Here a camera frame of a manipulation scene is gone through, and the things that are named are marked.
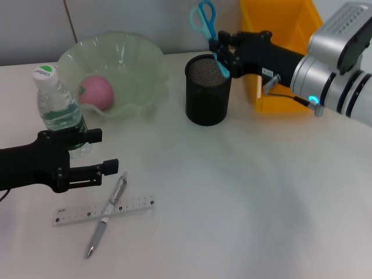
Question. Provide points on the pale green wavy bowl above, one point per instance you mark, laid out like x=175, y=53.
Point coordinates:
x=139, y=67

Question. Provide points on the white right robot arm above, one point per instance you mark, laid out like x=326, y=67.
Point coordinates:
x=334, y=87

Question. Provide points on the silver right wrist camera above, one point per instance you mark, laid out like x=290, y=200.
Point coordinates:
x=340, y=35

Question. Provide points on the black mesh pen holder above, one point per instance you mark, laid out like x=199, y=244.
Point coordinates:
x=207, y=98

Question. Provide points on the blue scissors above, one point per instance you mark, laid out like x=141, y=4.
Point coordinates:
x=207, y=23

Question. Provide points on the yellow plastic bin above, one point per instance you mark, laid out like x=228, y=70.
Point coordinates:
x=287, y=23

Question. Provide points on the grey clear ballpoint pen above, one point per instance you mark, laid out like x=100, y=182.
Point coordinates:
x=100, y=229

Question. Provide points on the pink toy peach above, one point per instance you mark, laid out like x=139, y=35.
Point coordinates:
x=97, y=93

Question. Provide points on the clear plastic ruler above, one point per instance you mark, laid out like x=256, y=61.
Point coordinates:
x=75, y=216

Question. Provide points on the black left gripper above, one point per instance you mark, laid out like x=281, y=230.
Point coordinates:
x=32, y=162

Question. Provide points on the clear green-label water bottle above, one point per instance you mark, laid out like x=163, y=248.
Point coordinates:
x=58, y=110

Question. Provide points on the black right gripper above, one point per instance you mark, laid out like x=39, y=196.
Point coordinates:
x=261, y=55

